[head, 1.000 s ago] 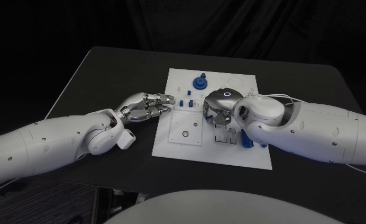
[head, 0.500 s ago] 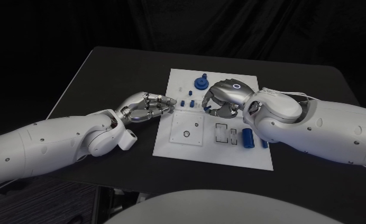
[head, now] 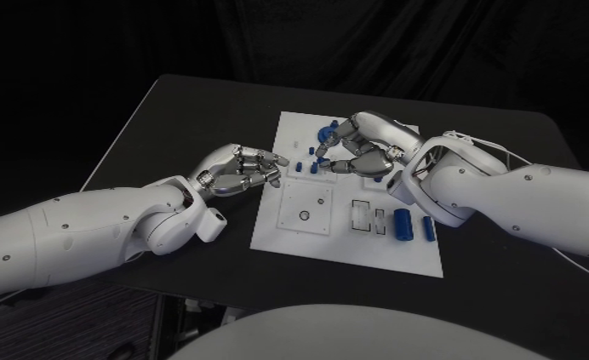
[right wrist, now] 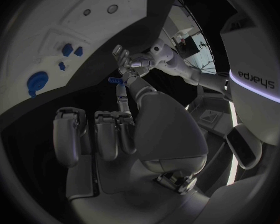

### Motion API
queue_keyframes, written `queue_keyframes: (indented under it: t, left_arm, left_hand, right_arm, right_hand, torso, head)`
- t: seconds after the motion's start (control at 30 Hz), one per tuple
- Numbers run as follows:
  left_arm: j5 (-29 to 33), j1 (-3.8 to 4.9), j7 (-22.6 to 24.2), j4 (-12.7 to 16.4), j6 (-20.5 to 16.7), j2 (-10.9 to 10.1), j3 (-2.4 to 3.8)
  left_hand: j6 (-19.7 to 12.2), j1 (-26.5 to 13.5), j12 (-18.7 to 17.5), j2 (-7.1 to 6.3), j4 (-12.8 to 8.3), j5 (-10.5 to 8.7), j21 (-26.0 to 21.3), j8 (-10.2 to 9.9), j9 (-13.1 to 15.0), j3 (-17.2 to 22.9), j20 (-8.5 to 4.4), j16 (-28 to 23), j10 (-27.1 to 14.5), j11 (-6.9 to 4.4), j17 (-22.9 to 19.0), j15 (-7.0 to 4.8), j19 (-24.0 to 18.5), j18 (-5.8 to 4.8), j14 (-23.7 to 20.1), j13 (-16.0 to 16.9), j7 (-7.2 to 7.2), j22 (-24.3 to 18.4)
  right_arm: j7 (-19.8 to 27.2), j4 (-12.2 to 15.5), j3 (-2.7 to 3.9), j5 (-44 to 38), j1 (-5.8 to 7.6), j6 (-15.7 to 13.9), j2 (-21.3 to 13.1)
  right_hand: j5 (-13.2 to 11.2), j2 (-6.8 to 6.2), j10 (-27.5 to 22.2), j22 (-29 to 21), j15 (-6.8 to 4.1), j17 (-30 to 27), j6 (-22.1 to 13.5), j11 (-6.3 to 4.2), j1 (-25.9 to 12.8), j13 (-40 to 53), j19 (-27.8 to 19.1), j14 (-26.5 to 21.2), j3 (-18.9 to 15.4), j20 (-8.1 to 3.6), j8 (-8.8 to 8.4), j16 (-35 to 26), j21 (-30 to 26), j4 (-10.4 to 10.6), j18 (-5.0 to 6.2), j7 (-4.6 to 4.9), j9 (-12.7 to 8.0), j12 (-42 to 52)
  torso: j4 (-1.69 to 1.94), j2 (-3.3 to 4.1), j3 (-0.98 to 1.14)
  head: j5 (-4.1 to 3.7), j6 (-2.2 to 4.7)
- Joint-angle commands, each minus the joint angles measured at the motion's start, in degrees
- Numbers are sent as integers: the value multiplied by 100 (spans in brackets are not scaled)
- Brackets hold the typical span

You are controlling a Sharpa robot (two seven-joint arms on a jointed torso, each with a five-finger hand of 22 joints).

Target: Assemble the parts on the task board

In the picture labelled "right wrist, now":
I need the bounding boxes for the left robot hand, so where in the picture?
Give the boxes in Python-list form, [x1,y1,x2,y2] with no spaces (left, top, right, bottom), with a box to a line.
[111,44,155,78]

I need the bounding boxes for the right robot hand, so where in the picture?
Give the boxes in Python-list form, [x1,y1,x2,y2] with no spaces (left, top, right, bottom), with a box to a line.
[52,76,211,224]

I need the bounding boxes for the white task board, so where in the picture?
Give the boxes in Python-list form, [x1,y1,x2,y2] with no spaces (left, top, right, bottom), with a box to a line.
[0,0,150,117]

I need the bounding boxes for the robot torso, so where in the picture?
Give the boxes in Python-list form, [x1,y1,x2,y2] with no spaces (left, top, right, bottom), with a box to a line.
[219,12,280,146]

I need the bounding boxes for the blue gear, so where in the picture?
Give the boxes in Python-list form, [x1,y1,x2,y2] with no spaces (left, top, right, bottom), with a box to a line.
[26,71,50,99]

